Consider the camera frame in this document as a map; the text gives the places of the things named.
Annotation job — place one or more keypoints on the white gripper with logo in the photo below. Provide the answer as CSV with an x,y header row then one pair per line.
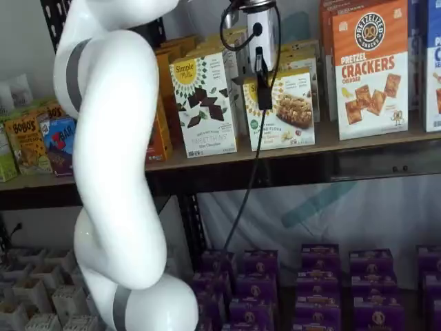
x,y
268,34

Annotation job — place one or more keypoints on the Simple Mills almond bars box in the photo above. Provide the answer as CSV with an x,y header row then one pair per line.
x,y
293,120
299,45
296,65
299,55

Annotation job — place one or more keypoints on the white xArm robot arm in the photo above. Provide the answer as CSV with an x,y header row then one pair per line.
x,y
113,138

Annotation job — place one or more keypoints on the Simple Mills Sweet Thins box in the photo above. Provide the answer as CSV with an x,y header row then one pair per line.
x,y
206,48
215,40
236,33
206,131

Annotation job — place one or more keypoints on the wooden shelf board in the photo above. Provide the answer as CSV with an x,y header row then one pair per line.
x,y
34,182
327,146

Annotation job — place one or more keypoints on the orange Revival snack box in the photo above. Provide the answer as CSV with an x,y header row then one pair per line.
x,y
172,51
162,145
184,41
167,79

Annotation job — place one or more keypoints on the orange Pretzel Crackers cheddar box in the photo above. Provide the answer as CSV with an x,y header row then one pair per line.
x,y
370,86

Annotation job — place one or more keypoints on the black metal shelf rack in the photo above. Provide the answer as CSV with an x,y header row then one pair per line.
x,y
344,165
34,198

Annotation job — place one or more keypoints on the blue Pretzel Crackers box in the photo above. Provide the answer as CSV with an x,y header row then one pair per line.
x,y
434,86

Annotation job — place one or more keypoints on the purple Annie's snack box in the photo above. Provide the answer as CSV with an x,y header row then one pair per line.
x,y
212,284
218,265
430,262
248,328
318,277
210,307
320,257
371,265
206,325
373,282
260,265
317,319
318,293
433,286
256,288
377,315
251,313

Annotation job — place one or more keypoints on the orange Bobo's snack box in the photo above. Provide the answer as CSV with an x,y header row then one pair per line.
x,y
55,112
27,145

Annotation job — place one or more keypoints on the green snack box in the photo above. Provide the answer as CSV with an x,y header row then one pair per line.
x,y
7,158

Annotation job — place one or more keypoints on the white backdrop cloth teal logo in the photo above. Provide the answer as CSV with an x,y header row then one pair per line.
x,y
379,213

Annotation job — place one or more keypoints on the white printed pouch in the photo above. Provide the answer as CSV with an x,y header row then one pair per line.
x,y
20,93
4,103

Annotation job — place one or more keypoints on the small white patterned carton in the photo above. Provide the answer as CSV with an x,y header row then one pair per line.
x,y
10,276
69,300
25,259
81,324
12,319
43,323

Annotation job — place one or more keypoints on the black wall plug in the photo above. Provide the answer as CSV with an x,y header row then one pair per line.
x,y
15,229

